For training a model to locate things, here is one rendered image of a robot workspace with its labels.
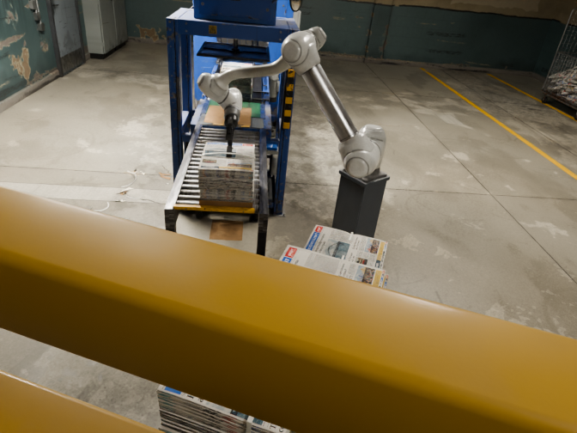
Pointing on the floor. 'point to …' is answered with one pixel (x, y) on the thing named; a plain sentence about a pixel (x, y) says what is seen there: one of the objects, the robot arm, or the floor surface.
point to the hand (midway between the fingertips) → (228, 147)
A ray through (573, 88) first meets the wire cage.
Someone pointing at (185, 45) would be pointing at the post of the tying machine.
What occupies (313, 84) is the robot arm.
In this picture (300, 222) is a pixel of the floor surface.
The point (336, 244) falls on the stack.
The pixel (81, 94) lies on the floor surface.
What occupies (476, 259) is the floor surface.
